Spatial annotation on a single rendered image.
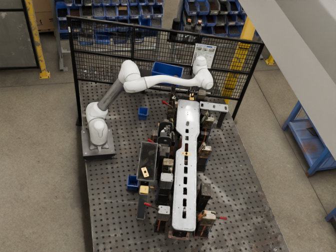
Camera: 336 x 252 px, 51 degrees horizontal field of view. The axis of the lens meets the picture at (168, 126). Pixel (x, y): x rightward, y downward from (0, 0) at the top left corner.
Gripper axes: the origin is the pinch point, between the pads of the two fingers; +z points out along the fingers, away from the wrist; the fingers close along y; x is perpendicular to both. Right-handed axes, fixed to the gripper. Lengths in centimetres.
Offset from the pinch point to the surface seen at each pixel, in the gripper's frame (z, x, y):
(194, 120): 29.1, -6.3, 6.7
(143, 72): 26, 48, -48
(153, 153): 13, -62, -30
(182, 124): 29.1, -13.8, -4.8
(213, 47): -13, 54, 18
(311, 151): 113, 40, 171
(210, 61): 5, 54, 19
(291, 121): 109, 83, 151
